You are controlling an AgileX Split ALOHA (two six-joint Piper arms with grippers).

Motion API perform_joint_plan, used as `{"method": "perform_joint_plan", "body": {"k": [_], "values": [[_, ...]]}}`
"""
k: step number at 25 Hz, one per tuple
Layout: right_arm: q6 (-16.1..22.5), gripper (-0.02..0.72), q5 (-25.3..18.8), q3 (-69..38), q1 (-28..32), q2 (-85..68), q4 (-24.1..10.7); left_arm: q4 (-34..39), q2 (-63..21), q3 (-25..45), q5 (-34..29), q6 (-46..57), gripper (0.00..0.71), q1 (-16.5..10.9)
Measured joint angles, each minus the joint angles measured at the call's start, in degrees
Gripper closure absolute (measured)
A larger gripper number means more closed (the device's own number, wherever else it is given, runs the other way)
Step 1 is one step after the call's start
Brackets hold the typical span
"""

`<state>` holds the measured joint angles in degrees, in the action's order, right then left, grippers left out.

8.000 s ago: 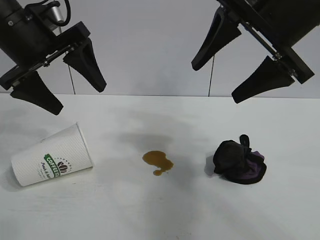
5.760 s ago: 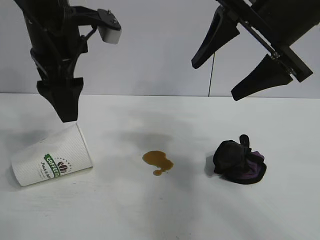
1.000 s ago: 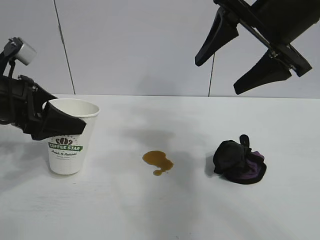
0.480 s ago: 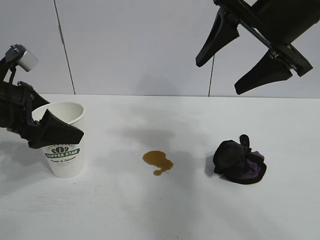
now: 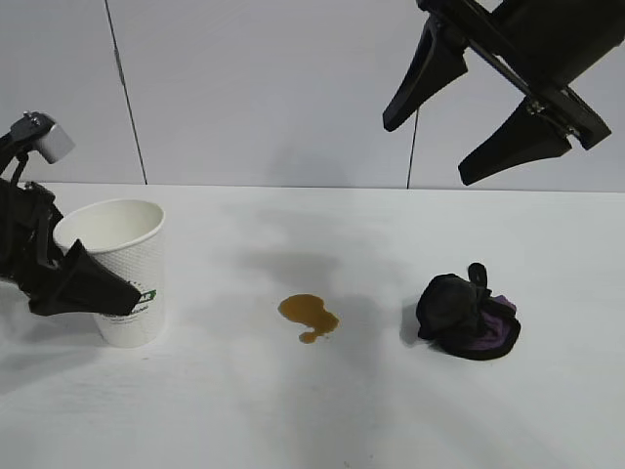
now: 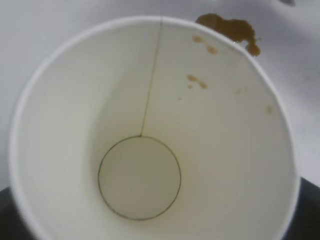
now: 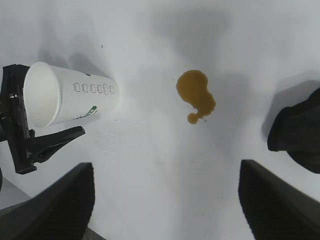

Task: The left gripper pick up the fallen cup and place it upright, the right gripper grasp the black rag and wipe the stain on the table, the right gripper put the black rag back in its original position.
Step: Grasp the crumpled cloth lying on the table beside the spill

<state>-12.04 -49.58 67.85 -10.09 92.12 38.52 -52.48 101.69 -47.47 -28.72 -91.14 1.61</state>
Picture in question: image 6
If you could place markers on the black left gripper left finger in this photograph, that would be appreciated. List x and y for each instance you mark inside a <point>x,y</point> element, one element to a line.
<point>6,217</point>

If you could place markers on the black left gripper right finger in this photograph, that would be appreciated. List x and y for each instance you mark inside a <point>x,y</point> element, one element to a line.
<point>308,215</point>

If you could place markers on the white paper coffee cup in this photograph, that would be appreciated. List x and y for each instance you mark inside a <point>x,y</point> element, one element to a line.
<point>150,100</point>

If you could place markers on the brown coffee spill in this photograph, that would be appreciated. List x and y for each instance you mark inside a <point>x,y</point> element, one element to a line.
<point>237,28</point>

